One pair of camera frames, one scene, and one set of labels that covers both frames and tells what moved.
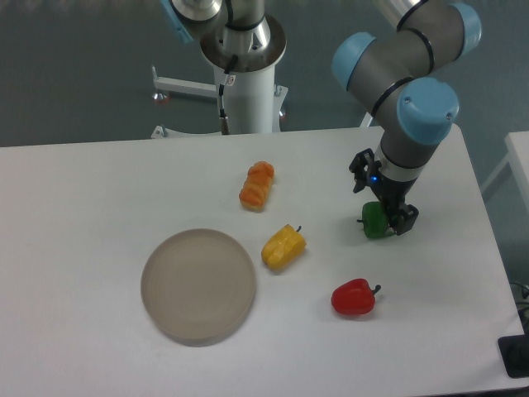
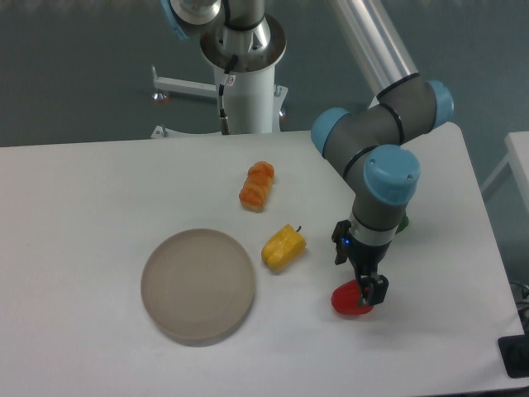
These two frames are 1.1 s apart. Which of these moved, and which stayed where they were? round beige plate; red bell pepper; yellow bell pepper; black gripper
Moved: black gripper
Stayed: red bell pepper; yellow bell pepper; round beige plate
